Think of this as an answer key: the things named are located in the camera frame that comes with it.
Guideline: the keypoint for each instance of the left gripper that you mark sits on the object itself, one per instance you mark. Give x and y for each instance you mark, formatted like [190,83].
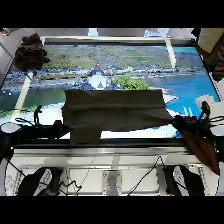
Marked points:
[60,129]

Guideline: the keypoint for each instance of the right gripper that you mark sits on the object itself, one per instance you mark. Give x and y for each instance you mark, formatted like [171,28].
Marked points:
[181,122]

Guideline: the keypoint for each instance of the grey T-shirt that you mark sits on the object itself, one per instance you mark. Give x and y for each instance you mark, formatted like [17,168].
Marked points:
[113,110]

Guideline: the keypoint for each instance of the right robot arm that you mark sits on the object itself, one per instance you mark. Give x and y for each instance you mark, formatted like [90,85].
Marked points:
[186,180]

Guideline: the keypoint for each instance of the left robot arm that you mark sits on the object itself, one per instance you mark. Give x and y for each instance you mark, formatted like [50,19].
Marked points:
[20,135]

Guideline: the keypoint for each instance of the dark brown garment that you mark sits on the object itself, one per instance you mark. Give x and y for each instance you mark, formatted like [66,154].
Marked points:
[30,53]

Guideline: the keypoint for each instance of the silver frame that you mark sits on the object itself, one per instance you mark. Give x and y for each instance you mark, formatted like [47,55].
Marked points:
[113,160]

